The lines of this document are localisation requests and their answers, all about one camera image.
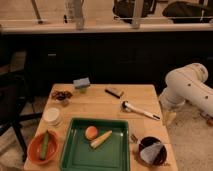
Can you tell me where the black office chair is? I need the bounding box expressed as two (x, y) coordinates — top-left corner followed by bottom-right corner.
(0, 51), (42, 161)

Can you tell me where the grey cloth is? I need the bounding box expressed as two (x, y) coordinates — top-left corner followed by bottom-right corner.
(139, 142), (163, 164)

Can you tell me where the green cucumber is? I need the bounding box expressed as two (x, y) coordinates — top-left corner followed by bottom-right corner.
(40, 131), (49, 160)

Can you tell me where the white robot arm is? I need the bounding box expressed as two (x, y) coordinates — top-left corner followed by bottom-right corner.
(159, 63), (213, 117)

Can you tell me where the orange bowl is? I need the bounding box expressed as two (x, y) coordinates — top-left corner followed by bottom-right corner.
(27, 131), (59, 165)

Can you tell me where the dark brown bowl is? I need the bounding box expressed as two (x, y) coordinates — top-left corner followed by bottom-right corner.
(137, 136), (167, 166)

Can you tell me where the brown wooden block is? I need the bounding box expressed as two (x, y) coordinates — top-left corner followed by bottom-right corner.
(105, 87), (124, 99)

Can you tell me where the green plastic tray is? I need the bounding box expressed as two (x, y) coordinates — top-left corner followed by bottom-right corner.
(60, 118), (130, 171)

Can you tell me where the white handled dish brush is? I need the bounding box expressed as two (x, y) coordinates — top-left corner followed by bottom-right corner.
(121, 101), (161, 120)

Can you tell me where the orange peach fruit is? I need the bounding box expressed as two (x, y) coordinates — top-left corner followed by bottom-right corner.
(85, 126), (98, 140)

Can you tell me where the dark dried fruit pile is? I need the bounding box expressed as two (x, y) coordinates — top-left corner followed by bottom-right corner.
(51, 91), (72, 101)

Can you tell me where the blue sponge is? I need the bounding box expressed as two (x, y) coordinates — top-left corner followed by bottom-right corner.
(73, 78), (90, 89)

